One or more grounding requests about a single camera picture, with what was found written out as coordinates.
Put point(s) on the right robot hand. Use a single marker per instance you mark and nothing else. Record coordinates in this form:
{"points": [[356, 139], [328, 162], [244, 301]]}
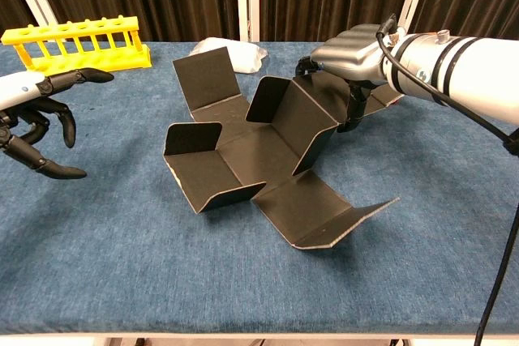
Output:
{"points": [[353, 54]]}

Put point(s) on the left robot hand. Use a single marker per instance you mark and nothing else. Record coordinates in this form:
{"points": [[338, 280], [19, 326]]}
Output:
{"points": [[24, 88]]}

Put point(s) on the black folding cardboard box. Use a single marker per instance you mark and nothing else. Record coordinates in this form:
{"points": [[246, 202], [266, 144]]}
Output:
{"points": [[259, 147]]}

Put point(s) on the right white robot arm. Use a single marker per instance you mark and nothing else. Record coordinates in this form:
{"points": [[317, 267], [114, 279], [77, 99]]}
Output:
{"points": [[466, 70]]}

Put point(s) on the yellow test tube rack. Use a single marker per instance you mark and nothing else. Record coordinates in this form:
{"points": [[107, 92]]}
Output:
{"points": [[81, 26]]}

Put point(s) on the white crumpled plastic bag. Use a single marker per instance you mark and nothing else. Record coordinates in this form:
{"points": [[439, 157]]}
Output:
{"points": [[248, 58]]}

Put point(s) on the blue table cloth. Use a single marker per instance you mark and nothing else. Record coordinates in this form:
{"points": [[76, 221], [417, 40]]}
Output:
{"points": [[243, 281]]}

